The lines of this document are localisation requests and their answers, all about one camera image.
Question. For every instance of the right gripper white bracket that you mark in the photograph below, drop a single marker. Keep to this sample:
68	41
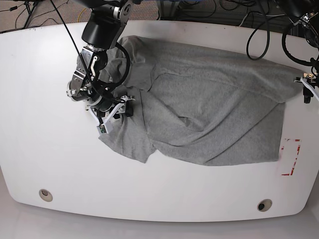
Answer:
114	112

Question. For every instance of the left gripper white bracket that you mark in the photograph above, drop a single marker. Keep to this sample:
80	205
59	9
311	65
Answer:
310	83

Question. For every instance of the grey t-shirt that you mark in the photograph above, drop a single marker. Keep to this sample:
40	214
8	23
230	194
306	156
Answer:
201	105

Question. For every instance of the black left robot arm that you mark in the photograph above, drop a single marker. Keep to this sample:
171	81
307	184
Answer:
306	13

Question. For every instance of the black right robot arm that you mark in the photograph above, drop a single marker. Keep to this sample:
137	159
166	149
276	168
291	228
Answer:
106	23

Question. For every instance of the red tape rectangle marking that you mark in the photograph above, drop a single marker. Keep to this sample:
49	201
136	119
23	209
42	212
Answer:
289	153

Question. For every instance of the black tripod stand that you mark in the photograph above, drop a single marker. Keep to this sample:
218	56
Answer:
29	9

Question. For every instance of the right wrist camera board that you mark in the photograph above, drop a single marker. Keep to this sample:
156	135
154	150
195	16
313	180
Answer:
101	129

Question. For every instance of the right table cable grommet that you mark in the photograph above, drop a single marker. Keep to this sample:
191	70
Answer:
264	205

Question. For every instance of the table cable grommet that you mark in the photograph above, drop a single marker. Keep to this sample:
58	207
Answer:
45	195
264	205

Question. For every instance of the left table cable grommet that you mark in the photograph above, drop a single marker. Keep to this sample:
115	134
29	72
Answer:
45	195

